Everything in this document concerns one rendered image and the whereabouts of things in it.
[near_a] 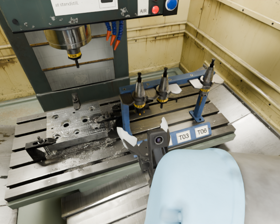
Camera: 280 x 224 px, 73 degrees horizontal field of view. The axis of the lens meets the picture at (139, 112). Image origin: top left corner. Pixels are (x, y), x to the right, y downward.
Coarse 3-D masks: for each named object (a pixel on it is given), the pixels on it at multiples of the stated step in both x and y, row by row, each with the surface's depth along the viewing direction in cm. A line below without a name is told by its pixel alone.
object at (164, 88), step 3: (162, 75) 77; (162, 78) 76; (165, 78) 76; (162, 81) 77; (165, 81) 77; (168, 81) 78; (159, 84) 80; (162, 84) 78; (165, 84) 78; (168, 84) 79; (159, 87) 80; (162, 87) 79; (165, 87) 78; (168, 87) 80; (159, 90) 80; (162, 90) 79; (165, 90) 79
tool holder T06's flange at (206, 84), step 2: (202, 76) 88; (202, 78) 87; (200, 80) 87; (202, 80) 85; (212, 80) 85; (214, 80) 85; (202, 82) 85; (204, 82) 85; (206, 82) 85; (208, 82) 85; (210, 82) 85; (212, 82) 85; (204, 84) 86; (206, 84) 85; (208, 84) 85; (210, 84) 86; (212, 84) 86; (204, 86) 86; (206, 86) 86; (208, 86) 86
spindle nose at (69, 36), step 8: (88, 24) 65; (48, 32) 61; (56, 32) 60; (64, 32) 60; (72, 32) 61; (80, 32) 63; (88, 32) 66; (48, 40) 64; (56, 40) 62; (64, 40) 62; (72, 40) 63; (80, 40) 64; (88, 40) 68; (56, 48) 65; (64, 48) 64; (72, 48) 65
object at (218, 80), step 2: (214, 74) 91; (216, 74) 91; (214, 76) 89; (216, 76) 89; (218, 76) 89; (214, 78) 88; (216, 78) 88; (218, 78) 88; (220, 78) 88; (216, 80) 87; (218, 80) 87; (220, 80) 87; (222, 80) 87; (224, 80) 87; (214, 82) 87; (216, 82) 86; (218, 82) 86; (220, 82) 86; (222, 82) 87
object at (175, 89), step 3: (171, 84) 85; (174, 84) 85; (177, 84) 85; (171, 87) 84; (174, 87) 84; (177, 87) 84; (171, 90) 82; (174, 90) 82; (177, 90) 82; (180, 90) 82; (174, 93) 81; (177, 93) 81
